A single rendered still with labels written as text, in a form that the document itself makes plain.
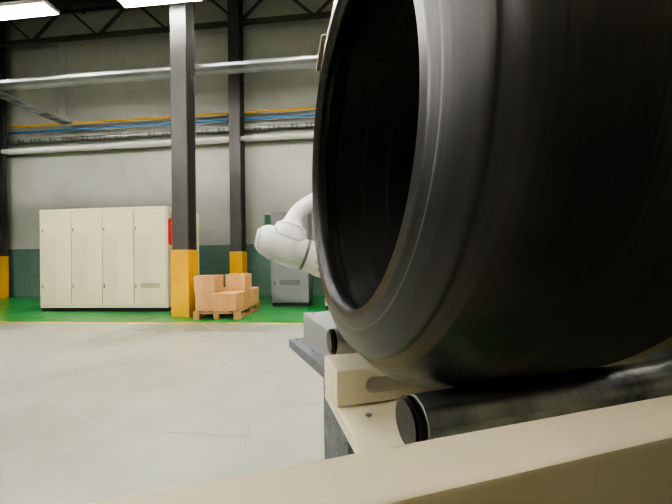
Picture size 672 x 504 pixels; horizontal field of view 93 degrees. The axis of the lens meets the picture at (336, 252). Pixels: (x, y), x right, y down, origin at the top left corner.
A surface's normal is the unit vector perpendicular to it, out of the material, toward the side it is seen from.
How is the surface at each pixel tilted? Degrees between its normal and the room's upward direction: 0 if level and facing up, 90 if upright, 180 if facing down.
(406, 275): 97
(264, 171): 90
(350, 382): 90
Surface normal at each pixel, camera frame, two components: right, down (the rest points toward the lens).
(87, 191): -0.10, -0.01
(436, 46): -0.90, 0.01
